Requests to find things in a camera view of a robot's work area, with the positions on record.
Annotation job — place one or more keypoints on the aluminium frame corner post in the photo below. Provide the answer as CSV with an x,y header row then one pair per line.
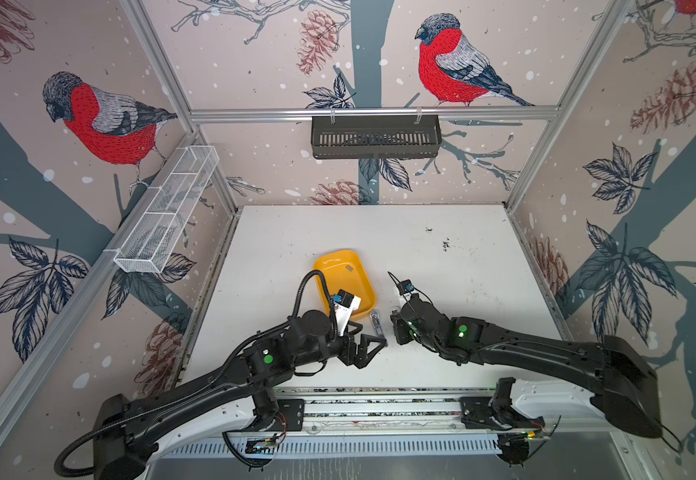
x,y
156,35

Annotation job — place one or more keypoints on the aluminium top crossbar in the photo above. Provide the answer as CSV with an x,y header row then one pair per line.
x,y
220,116

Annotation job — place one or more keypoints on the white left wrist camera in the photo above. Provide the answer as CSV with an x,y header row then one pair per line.
x,y
346,304

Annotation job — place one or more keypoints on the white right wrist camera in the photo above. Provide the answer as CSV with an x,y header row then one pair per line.
x,y
406,290

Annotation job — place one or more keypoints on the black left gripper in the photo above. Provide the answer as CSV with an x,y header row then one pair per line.
x,y
363,358

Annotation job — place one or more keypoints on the black hanging wire basket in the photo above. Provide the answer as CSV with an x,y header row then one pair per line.
x,y
376,137

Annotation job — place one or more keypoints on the white wire mesh basket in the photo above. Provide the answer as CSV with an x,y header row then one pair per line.
x,y
155,236

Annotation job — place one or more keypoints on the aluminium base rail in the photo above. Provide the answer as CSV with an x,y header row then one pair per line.
x,y
334,423

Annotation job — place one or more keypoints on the yellow plastic tray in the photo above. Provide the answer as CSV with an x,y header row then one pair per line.
x,y
333,266

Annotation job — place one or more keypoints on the light blue stapler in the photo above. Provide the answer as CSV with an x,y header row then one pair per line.
x,y
377,327

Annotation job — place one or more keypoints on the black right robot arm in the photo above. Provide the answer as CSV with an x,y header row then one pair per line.
x,y
623,387

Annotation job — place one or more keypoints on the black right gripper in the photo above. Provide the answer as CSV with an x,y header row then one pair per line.
x,y
397,322

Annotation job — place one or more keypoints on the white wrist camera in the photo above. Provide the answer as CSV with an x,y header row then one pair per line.
x,y
346,304
406,290

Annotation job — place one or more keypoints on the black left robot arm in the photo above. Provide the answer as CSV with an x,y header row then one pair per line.
x,y
130,435

